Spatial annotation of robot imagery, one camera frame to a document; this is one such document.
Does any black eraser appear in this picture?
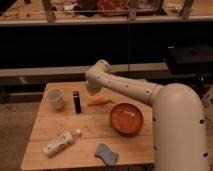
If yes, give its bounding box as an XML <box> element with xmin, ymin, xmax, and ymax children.
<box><xmin>72</xmin><ymin>91</ymin><xmax>81</xmax><ymax>114</ymax></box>

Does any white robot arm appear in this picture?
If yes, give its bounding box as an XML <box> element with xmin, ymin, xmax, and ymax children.
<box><xmin>85</xmin><ymin>60</ymin><xmax>210</xmax><ymax>171</ymax></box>

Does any orange carrot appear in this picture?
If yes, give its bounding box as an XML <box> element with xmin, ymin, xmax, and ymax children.
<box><xmin>87</xmin><ymin>98</ymin><xmax>115</xmax><ymax>106</ymax></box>

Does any orange bowl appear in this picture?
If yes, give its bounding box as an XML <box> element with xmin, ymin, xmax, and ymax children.
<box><xmin>110</xmin><ymin>103</ymin><xmax>143</xmax><ymax>135</ymax></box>

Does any white plastic cup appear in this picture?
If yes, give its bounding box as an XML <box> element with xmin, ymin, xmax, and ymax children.
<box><xmin>46</xmin><ymin>88</ymin><xmax>64</xmax><ymax>110</ymax></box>

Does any white plastic bottle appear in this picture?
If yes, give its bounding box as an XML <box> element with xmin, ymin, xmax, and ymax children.
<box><xmin>42</xmin><ymin>129</ymin><xmax>81</xmax><ymax>158</ymax></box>

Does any black box on shelf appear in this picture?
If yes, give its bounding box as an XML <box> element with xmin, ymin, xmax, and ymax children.
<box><xmin>165</xmin><ymin>45</ymin><xmax>213</xmax><ymax>74</ymax></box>

